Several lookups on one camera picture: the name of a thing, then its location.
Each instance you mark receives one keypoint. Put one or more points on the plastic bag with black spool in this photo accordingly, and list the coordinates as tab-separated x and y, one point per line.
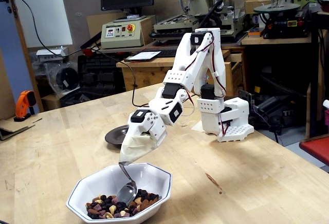
66	77

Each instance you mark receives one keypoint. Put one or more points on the dark brown plate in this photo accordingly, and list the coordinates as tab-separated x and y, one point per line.
114	136

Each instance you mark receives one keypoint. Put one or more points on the brown cardboard box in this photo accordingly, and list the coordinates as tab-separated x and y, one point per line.
253	4

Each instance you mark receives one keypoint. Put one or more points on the orange black power tool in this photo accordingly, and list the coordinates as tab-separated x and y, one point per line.
24	102

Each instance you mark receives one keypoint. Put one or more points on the beige masking tape wrap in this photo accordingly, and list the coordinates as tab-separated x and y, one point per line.
133	149

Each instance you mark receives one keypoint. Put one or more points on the black scroll saw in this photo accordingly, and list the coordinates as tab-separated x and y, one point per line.
282	26

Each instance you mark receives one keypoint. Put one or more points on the red padded chair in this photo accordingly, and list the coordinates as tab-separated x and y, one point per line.
317	147

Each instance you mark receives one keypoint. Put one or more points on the bent metal spoon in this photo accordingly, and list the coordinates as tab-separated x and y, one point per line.
126	193

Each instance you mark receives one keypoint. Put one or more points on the beige controller box red button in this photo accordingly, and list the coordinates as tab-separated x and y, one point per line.
118	32

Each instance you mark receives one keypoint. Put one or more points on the white octagonal bowl blue rim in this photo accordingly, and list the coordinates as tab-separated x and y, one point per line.
102	177

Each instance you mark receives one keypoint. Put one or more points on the robot controller circuit board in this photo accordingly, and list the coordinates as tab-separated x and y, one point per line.
245	95

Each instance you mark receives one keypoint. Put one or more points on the black plastic case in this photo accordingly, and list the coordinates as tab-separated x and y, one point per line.
97	72

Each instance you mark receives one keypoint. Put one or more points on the small white box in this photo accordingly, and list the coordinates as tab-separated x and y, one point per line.
51	54

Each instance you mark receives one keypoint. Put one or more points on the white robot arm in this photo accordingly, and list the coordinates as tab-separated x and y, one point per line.
218	59

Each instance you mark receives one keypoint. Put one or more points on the wooden desk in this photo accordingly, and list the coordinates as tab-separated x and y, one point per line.
154	64

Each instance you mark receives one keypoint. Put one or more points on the flat cardboard sheets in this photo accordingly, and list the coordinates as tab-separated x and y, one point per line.
13	130

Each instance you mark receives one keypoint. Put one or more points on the black tool case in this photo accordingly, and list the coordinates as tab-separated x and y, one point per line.
282	111

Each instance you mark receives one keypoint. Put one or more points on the nut and dried fruit mix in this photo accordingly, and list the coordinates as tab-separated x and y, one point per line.
102	206

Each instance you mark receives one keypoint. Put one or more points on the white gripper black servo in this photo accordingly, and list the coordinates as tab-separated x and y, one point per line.
152	127

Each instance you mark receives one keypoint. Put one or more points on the wooden workbench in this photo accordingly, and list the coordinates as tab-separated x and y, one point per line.
282	41

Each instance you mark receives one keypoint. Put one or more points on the beige tape piece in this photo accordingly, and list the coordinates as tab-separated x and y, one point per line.
198	127

